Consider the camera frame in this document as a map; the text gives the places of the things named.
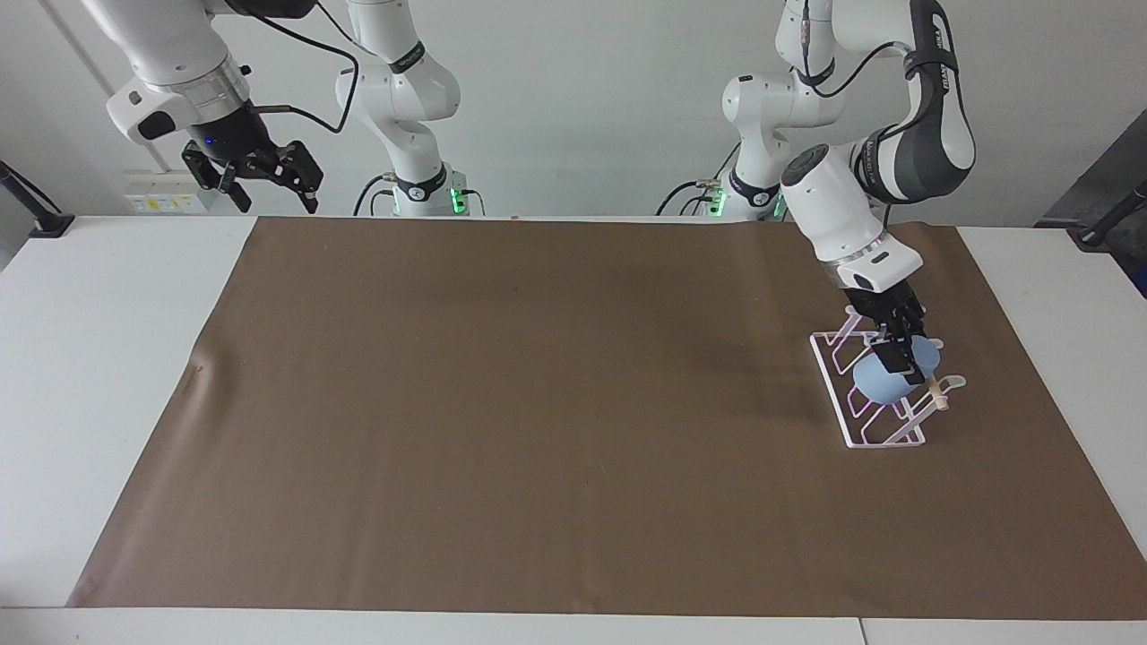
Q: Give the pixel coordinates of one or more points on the white power strip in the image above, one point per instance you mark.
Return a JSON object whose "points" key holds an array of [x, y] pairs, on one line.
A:
{"points": [[166, 197]]}

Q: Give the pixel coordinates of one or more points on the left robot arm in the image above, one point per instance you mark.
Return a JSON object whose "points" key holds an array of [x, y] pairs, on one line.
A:
{"points": [[842, 206]]}

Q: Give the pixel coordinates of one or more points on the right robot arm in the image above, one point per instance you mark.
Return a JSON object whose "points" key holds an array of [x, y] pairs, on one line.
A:
{"points": [[170, 54]]}

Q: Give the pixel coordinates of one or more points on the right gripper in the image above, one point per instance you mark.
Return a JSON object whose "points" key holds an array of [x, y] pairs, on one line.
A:
{"points": [[235, 134]]}

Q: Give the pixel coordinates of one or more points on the black stand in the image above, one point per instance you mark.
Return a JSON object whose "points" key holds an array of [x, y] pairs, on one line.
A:
{"points": [[40, 215], [1107, 219]]}

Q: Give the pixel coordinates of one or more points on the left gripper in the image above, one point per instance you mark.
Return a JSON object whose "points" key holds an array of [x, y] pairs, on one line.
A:
{"points": [[880, 294]]}

